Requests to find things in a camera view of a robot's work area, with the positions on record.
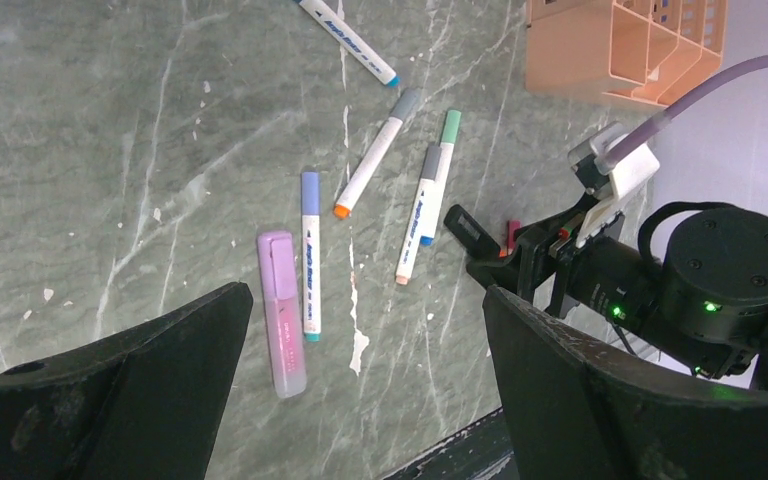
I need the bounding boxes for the blue capped white marker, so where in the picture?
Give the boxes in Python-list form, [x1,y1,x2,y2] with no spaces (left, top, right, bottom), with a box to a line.
[295,0,400,87]

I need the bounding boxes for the pink highlighter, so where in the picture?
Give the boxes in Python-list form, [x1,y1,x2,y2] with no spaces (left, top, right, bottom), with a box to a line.
[257,231,307,399]

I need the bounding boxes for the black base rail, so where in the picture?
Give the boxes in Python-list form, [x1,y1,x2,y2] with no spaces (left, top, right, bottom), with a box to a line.
[383,408,520,480]

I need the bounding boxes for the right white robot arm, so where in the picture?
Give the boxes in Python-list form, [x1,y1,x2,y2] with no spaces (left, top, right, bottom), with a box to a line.
[444,197,768,391]

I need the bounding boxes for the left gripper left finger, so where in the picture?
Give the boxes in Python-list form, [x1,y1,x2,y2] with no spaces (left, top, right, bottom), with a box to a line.
[0,282,253,479]

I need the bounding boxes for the grey capped orange marker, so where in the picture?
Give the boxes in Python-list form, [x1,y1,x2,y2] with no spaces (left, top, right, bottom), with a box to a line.
[333,88,421,219]

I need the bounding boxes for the green capped white marker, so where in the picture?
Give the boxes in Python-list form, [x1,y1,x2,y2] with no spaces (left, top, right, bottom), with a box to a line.
[420,109,462,246]

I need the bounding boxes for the orange plastic file organizer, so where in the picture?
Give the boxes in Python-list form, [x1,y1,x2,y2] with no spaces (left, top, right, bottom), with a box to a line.
[524,0,728,111]

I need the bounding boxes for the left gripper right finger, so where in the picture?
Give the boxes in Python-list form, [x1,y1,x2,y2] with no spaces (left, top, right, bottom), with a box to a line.
[483,287,768,479]

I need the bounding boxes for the lavender capped teal marker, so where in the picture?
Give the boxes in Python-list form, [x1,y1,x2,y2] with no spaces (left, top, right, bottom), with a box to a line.
[301,171,322,342]

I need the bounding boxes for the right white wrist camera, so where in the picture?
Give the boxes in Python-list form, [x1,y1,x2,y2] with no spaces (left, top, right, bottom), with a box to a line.
[568,121,662,250]

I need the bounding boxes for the red capped white marker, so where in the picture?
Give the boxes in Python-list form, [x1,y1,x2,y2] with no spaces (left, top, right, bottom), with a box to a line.
[506,220,521,255]

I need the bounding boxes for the black orange highlighter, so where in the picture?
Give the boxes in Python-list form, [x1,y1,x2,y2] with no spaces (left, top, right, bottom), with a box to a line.
[443,204,503,261]

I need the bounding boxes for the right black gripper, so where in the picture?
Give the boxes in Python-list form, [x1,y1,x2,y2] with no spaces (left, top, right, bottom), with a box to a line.
[466,215,583,318]

